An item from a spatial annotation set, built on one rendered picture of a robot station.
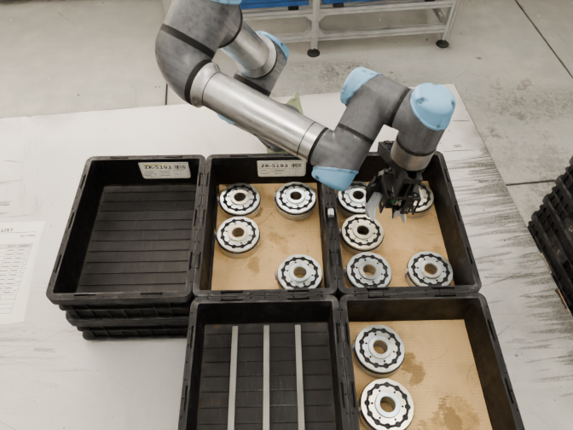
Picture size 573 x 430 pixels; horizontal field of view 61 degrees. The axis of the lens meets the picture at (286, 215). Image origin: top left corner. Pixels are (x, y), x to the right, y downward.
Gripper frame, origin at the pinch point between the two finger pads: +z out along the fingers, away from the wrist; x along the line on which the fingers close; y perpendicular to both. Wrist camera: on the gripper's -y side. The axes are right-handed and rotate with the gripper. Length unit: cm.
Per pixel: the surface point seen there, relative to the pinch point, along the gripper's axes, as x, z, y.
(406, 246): 8.5, 10.3, 2.4
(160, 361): -49, 29, 26
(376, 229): 0.8, 7.8, -0.2
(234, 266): -32.7, 14.2, 7.8
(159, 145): -60, 30, -45
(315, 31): 5, 79, -192
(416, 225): 12.0, 10.0, -3.6
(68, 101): -134, 108, -149
